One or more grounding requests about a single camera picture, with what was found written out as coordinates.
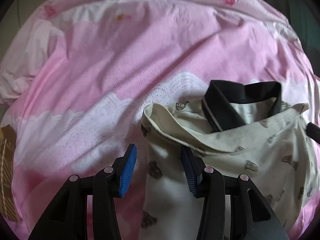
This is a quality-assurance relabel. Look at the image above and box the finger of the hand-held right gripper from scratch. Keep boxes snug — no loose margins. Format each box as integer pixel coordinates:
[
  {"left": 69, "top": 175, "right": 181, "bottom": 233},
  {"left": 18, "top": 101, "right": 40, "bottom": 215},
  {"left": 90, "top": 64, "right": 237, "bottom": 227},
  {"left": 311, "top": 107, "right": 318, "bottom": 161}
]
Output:
[{"left": 307, "top": 122, "right": 320, "bottom": 144}]

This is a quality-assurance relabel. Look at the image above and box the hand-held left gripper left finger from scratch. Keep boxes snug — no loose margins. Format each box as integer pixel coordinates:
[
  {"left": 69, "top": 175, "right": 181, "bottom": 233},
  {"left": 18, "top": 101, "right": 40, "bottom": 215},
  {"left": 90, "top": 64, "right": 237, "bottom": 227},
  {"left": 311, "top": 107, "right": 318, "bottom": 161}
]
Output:
[{"left": 29, "top": 144, "right": 137, "bottom": 240}]

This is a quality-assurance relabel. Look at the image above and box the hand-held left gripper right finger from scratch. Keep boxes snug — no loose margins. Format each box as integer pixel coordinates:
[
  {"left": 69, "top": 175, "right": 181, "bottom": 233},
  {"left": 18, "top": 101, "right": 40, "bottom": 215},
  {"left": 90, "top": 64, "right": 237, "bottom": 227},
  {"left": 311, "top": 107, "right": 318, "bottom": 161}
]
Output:
[{"left": 181, "top": 146, "right": 290, "bottom": 240}]

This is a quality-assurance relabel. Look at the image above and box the cream printed polo shirt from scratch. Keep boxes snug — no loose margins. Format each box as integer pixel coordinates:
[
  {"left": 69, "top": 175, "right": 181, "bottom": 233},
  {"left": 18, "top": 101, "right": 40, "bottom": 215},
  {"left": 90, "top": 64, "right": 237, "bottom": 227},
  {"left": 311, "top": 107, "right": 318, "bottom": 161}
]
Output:
[{"left": 140, "top": 79, "right": 320, "bottom": 240}]

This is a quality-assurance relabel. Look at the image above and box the pink floral duvet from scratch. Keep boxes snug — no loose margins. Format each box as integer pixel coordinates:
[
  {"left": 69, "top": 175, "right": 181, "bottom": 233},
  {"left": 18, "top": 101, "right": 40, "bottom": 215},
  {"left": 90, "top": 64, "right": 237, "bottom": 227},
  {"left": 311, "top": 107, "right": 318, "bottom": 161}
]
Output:
[{"left": 0, "top": 0, "right": 320, "bottom": 233}]

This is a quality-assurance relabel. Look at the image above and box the folded brown patterned garment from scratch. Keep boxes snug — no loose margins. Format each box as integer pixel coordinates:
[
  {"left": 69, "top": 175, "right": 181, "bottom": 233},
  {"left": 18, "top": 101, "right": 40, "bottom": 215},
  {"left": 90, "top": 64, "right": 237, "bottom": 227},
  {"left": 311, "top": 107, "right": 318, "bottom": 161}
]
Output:
[{"left": 0, "top": 125, "right": 20, "bottom": 222}]

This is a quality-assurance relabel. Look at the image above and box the pink pillow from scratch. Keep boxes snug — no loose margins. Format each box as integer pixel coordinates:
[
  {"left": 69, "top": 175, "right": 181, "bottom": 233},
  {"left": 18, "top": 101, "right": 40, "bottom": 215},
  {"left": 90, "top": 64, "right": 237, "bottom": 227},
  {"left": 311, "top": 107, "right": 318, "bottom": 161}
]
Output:
[{"left": 0, "top": 65, "right": 34, "bottom": 102}]

